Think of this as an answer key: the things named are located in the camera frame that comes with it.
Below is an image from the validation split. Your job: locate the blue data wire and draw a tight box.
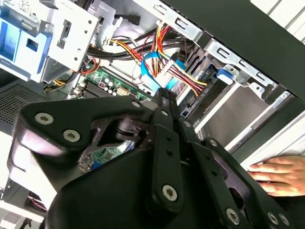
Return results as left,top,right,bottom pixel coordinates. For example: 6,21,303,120
140,52,186,93

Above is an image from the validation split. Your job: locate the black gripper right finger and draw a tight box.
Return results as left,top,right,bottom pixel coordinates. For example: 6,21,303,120
167,91,296,229

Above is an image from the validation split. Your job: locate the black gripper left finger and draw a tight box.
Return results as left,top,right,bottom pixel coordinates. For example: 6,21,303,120
6,88,186,216

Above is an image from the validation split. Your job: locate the bare person hand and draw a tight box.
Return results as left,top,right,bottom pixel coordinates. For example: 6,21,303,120
247,155,305,198

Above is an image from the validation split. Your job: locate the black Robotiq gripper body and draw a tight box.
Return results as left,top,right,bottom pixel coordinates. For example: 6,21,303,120
44,147,230,229

